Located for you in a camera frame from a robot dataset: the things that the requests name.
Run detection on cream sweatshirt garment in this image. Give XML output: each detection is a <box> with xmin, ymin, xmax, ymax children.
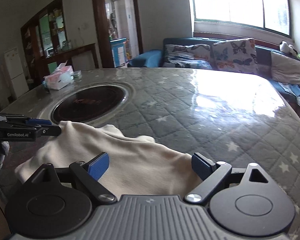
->
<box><xmin>15</xmin><ymin>121</ymin><xmax>202</xmax><ymax>198</ymax></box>

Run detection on round black induction cooktop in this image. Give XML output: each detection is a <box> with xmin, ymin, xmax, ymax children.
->
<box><xmin>51</xmin><ymin>85</ymin><xmax>127</xmax><ymax>123</ymax></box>

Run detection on white refrigerator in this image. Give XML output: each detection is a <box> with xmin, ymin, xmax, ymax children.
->
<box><xmin>4</xmin><ymin>47</ymin><xmax>29</xmax><ymax>99</ymax></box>

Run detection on pink tissue pack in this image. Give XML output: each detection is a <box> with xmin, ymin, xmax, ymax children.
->
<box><xmin>43</xmin><ymin>63</ymin><xmax>74</xmax><ymax>90</ymax></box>

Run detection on white microwave oven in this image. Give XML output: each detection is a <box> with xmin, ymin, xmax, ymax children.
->
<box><xmin>46</xmin><ymin>49</ymin><xmax>55</xmax><ymax>57</ymax></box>

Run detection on dark wooden counter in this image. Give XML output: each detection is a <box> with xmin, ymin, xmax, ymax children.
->
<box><xmin>37</xmin><ymin>43</ymin><xmax>98</xmax><ymax>80</ymax></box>

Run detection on dark wooden display cabinet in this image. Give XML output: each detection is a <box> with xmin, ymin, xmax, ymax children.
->
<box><xmin>20</xmin><ymin>0</ymin><xmax>67</xmax><ymax>83</ymax></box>

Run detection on blue white small cabinet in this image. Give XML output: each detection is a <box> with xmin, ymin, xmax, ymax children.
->
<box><xmin>110</xmin><ymin>38</ymin><xmax>127</xmax><ymax>68</ymax></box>

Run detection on flat butterfly pillow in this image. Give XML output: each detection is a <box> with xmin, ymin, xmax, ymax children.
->
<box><xmin>162</xmin><ymin>44</ymin><xmax>212</xmax><ymax>69</ymax></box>

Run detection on upright butterfly cushion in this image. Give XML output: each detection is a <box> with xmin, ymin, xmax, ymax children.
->
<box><xmin>211</xmin><ymin>38</ymin><xmax>258</xmax><ymax>74</ymax></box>

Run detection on blue corner sofa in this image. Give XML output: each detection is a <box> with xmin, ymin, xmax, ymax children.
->
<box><xmin>128</xmin><ymin>37</ymin><xmax>300</xmax><ymax>107</ymax></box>

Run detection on grey plain cushion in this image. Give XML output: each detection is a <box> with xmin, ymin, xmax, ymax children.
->
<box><xmin>271</xmin><ymin>51</ymin><xmax>300</xmax><ymax>85</ymax></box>

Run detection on black white plush toy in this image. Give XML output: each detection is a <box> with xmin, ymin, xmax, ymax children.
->
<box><xmin>279</xmin><ymin>41</ymin><xmax>298</xmax><ymax>56</ymax></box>

